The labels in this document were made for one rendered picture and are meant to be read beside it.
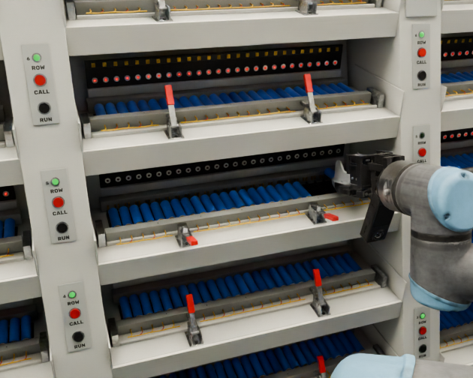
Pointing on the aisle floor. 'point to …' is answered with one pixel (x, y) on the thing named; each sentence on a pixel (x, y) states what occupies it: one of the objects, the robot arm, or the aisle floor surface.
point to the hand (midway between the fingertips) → (341, 182)
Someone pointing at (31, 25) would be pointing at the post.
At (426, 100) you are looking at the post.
